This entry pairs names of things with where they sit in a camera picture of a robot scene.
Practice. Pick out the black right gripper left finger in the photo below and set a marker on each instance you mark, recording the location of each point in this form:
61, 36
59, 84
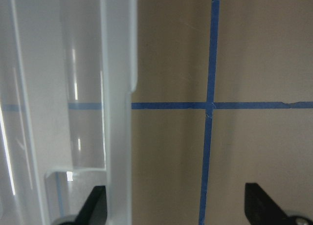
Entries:
94, 211

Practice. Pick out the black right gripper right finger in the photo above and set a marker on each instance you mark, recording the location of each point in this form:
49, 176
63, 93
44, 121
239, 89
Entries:
260, 208

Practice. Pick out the clear plastic box lid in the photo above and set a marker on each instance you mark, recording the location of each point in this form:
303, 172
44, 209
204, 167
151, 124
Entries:
67, 72

